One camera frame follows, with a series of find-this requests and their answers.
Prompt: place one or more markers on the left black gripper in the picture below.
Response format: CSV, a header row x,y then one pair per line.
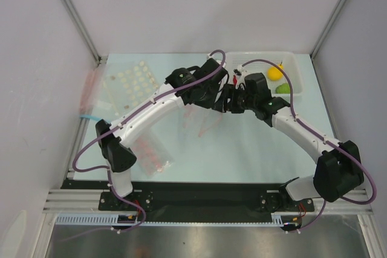
x,y
210,103

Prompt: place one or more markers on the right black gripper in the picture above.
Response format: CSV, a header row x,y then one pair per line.
x,y
233,101

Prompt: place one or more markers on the red toy chili pepper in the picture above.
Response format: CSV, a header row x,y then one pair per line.
x,y
235,80

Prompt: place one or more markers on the clear strawberry zip bag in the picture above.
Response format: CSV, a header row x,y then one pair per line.
x,y
199,121

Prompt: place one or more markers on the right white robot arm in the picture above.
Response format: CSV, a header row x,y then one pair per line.
x,y
337,171

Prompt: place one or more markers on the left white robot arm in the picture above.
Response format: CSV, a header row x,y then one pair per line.
x,y
194,85

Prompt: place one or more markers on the strawberry zip bag on table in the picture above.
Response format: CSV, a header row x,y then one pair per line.
x,y
152,156

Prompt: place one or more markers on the white perforated plastic basket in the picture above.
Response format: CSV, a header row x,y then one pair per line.
x,y
285,60

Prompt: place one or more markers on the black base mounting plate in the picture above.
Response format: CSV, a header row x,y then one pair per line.
x,y
196,202

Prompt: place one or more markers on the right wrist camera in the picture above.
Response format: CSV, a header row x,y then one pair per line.
x,y
239,71

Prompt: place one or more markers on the aluminium frame rail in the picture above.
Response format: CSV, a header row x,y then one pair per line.
x,y
72,201

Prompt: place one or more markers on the white slotted cable duct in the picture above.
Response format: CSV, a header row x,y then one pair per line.
x,y
90,218

